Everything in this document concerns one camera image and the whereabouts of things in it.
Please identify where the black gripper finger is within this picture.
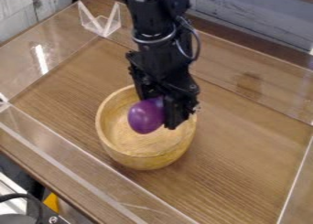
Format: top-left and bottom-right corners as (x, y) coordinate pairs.
(135, 82), (157, 100)
(163, 95), (198, 130)

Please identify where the brown wooden bowl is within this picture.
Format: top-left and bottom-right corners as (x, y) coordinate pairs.
(95, 85), (196, 170)

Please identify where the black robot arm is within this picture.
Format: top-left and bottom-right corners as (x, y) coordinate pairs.
(123, 0), (200, 130)

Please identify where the clear acrylic tray wall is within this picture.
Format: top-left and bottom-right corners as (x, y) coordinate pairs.
(0, 95), (198, 224)

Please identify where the yellow black machine base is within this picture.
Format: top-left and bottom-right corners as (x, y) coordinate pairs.
(0, 193), (95, 224)

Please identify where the black cable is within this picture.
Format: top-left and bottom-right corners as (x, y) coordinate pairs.
(0, 193), (44, 224)

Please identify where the purple toy eggplant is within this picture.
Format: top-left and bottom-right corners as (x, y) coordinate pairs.
(127, 97), (164, 134)

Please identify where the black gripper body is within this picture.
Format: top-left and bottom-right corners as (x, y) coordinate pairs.
(125, 38), (199, 100)

